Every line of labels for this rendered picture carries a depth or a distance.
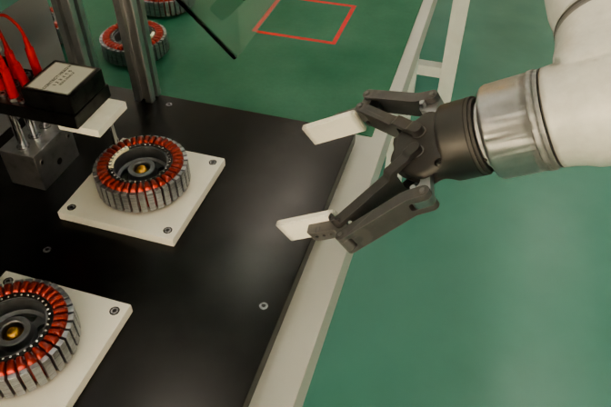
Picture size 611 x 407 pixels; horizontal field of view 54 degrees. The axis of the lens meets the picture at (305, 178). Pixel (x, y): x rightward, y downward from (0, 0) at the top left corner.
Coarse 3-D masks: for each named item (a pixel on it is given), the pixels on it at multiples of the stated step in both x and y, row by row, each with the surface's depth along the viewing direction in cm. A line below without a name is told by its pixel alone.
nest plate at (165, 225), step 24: (192, 168) 77; (216, 168) 77; (96, 192) 74; (192, 192) 74; (72, 216) 71; (96, 216) 70; (120, 216) 70; (144, 216) 70; (168, 216) 70; (192, 216) 72; (168, 240) 68
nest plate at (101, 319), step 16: (64, 288) 63; (80, 304) 61; (96, 304) 61; (112, 304) 61; (128, 304) 61; (32, 320) 60; (80, 320) 60; (96, 320) 60; (112, 320) 60; (80, 336) 58; (96, 336) 58; (112, 336) 59; (80, 352) 57; (96, 352) 57; (64, 368) 56; (80, 368) 56; (96, 368) 57; (48, 384) 55; (64, 384) 55; (80, 384) 55; (0, 400) 53; (16, 400) 53; (32, 400) 53; (48, 400) 53; (64, 400) 53
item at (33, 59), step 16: (0, 16) 66; (0, 32) 65; (0, 48) 70; (32, 48) 69; (0, 64) 64; (16, 64) 67; (32, 64) 69; (0, 80) 68; (16, 80) 71; (16, 96) 68
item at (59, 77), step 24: (48, 72) 68; (72, 72) 68; (96, 72) 68; (0, 96) 68; (24, 96) 66; (48, 96) 65; (72, 96) 65; (96, 96) 69; (48, 120) 67; (72, 120) 66; (96, 120) 68; (24, 144) 73
